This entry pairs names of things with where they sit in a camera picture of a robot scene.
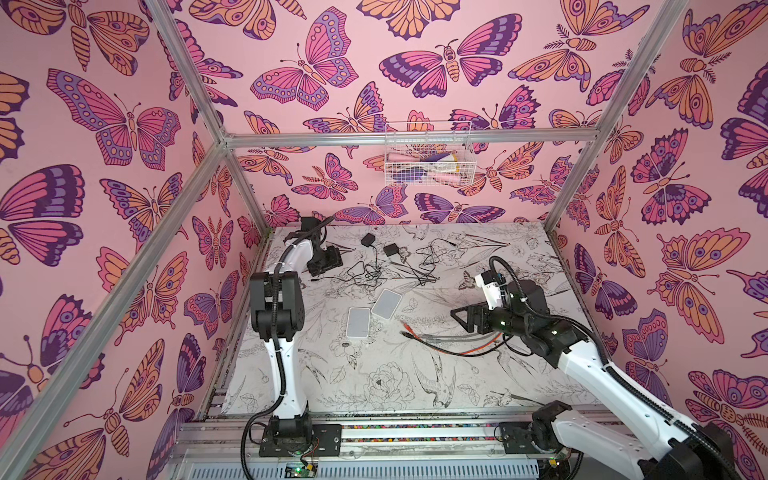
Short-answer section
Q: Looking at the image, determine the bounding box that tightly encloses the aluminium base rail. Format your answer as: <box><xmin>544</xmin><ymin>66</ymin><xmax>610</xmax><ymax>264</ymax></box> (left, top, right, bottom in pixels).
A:
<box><xmin>167</xmin><ymin>407</ymin><xmax>637</xmax><ymax>480</ymax></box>

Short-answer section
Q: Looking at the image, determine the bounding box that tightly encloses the black power adapter left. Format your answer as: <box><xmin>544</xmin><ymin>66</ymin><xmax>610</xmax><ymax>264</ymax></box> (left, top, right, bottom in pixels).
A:
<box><xmin>361</xmin><ymin>233</ymin><xmax>376</xmax><ymax>248</ymax></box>

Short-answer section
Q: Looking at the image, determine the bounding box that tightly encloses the white network switch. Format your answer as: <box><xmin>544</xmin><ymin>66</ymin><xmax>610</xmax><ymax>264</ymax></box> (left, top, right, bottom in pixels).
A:
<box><xmin>346</xmin><ymin>307</ymin><xmax>371</xmax><ymax>340</ymax></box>
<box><xmin>371</xmin><ymin>289</ymin><xmax>403</xmax><ymax>320</ymax></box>

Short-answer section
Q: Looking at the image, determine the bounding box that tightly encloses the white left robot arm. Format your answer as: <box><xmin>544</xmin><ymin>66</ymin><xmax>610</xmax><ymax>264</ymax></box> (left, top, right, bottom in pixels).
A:
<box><xmin>240</xmin><ymin>217</ymin><xmax>342</xmax><ymax>460</ymax></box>

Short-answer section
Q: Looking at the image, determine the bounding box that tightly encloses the orange ethernet cable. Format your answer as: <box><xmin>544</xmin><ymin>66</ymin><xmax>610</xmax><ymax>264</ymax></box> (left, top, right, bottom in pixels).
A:
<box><xmin>401</xmin><ymin>322</ymin><xmax>505</xmax><ymax>352</ymax></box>

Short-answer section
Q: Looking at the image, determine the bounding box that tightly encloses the black power adapter right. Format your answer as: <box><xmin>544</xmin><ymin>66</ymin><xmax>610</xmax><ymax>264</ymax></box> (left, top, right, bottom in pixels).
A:
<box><xmin>383</xmin><ymin>243</ymin><xmax>400</xmax><ymax>257</ymax></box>

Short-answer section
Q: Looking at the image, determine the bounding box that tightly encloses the black power adapter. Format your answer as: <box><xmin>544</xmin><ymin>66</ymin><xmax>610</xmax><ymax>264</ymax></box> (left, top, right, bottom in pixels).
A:
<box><xmin>361</xmin><ymin>233</ymin><xmax>376</xmax><ymax>248</ymax></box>
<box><xmin>383</xmin><ymin>243</ymin><xmax>400</xmax><ymax>257</ymax></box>

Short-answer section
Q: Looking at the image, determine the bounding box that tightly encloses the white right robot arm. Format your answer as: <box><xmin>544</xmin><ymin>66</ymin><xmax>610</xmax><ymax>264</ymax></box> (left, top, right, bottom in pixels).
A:
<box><xmin>451</xmin><ymin>256</ymin><xmax>739</xmax><ymax>479</ymax></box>

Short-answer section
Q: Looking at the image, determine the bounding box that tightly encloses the white wire basket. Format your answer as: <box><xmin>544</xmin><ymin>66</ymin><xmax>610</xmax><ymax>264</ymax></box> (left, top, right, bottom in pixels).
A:
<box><xmin>381</xmin><ymin>120</ymin><xmax>477</xmax><ymax>189</ymax></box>

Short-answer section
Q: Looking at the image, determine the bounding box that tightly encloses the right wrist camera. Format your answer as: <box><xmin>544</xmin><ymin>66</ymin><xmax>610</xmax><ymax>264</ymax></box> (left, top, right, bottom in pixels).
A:
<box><xmin>474</xmin><ymin>270</ymin><xmax>509</xmax><ymax>310</ymax></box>

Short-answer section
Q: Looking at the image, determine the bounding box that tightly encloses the black ethernet cable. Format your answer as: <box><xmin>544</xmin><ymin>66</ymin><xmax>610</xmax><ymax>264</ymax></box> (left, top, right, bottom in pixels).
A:
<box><xmin>403</xmin><ymin>331</ymin><xmax>517</xmax><ymax>359</ymax></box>

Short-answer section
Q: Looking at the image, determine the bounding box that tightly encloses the thin black power cable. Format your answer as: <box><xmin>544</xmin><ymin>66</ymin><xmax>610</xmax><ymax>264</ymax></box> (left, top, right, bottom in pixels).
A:
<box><xmin>335</xmin><ymin>245</ymin><xmax>391</xmax><ymax>292</ymax></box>
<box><xmin>392</xmin><ymin>238</ymin><xmax>460</xmax><ymax>286</ymax></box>

